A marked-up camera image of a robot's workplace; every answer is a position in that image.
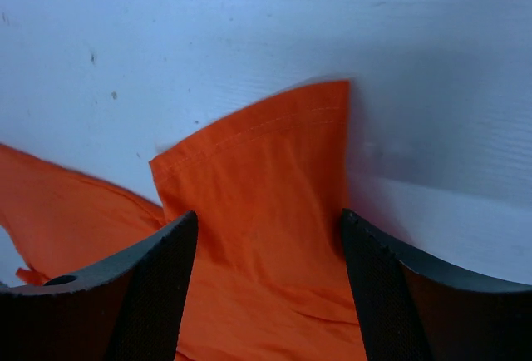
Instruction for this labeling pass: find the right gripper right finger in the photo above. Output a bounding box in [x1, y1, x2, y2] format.
[340, 209, 531, 360]

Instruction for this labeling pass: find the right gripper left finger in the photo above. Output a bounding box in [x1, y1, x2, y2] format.
[1, 211, 198, 360]

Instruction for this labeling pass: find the orange t shirt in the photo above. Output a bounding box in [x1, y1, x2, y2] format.
[1, 81, 365, 360]

